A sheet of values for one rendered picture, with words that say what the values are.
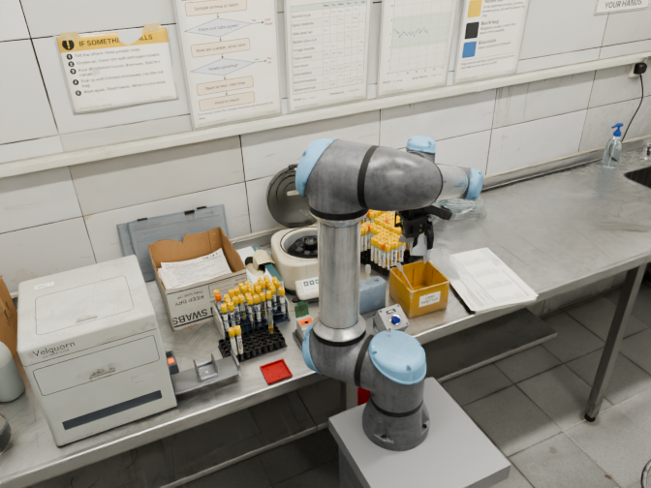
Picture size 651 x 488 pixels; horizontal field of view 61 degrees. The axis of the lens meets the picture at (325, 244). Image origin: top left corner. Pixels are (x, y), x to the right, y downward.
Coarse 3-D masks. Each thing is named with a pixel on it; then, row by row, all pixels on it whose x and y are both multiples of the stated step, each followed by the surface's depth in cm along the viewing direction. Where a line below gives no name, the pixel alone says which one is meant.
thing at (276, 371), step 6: (276, 360) 150; (282, 360) 150; (264, 366) 149; (270, 366) 149; (276, 366) 149; (282, 366) 149; (264, 372) 147; (270, 372) 147; (276, 372) 147; (282, 372) 147; (288, 372) 147; (264, 378) 145; (270, 378) 145; (276, 378) 145; (282, 378) 144; (288, 378) 145
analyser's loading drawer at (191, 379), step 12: (216, 360) 146; (228, 360) 146; (180, 372) 143; (192, 372) 142; (204, 372) 142; (216, 372) 141; (228, 372) 142; (240, 372) 143; (180, 384) 139; (192, 384) 139; (204, 384) 140
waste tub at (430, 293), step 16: (400, 272) 171; (416, 272) 174; (432, 272) 171; (400, 288) 165; (416, 288) 176; (432, 288) 162; (448, 288) 164; (400, 304) 168; (416, 304) 162; (432, 304) 165
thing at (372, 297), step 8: (376, 280) 165; (360, 288) 161; (368, 288) 161; (376, 288) 163; (384, 288) 164; (360, 296) 161; (368, 296) 163; (376, 296) 164; (384, 296) 166; (360, 304) 163; (368, 304) 164; (376, 304) 166; (384, 304) 168; (360, 312) 164; (368, 312) 166; (376, 312) 166
